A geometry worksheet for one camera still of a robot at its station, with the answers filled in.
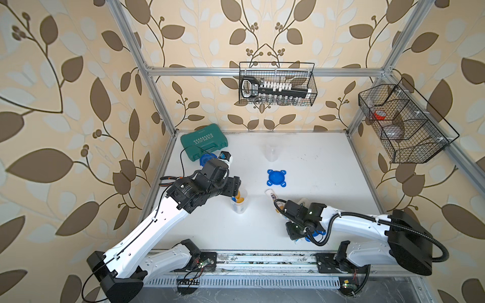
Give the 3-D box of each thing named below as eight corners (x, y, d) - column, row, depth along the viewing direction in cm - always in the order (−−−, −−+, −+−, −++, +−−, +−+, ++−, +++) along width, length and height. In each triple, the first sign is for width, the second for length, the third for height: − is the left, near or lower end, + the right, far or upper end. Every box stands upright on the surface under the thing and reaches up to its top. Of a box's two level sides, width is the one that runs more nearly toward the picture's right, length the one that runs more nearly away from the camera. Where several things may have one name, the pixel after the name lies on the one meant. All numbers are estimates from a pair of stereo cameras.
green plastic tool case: (193, 162, 107) (191, 157, 104) (181, 140, 118) (179, 135, 114) (229, 145, 115) (228, 140, 112) (215, 126, 126) (214, 121, 122)
